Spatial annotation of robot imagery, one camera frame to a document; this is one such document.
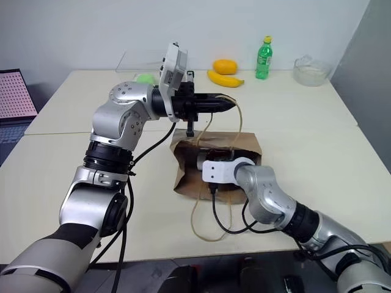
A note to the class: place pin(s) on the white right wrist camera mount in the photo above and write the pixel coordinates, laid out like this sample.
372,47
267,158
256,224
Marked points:
218,172

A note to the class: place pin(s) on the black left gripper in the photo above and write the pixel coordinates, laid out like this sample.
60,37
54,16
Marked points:
184,105

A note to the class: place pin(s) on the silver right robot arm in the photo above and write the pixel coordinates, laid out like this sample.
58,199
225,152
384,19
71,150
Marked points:
272,195

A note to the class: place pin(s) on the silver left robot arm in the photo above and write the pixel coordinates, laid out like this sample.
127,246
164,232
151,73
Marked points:
119,116

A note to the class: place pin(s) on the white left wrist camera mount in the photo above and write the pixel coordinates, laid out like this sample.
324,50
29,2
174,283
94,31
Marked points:
172,73

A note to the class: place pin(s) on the green mesh sponge ball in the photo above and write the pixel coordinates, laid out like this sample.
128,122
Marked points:
146,78

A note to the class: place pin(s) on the grey metal cup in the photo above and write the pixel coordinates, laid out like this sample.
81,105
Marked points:
201,161

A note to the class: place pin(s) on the brown paper bag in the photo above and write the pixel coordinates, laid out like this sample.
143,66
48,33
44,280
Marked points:
189,180

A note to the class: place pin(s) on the yellow banana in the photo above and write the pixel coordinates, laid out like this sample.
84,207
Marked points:
224,80

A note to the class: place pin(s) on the orange mango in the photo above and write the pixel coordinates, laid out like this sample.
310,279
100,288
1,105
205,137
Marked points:
225,67

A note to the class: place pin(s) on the clear plastic bowl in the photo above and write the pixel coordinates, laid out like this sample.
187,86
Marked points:
311,73

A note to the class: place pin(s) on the clear plastic box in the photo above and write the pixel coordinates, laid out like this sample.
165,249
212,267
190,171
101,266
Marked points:
131,62

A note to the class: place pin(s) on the green plastic soda bottle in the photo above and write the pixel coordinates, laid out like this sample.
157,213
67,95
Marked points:
263,61

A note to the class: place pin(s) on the pink perforated board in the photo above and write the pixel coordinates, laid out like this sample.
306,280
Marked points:
15,94

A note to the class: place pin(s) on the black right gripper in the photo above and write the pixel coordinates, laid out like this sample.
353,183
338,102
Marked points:
221,156

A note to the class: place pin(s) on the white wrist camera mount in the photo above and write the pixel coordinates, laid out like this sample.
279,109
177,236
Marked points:
172,73
218,172

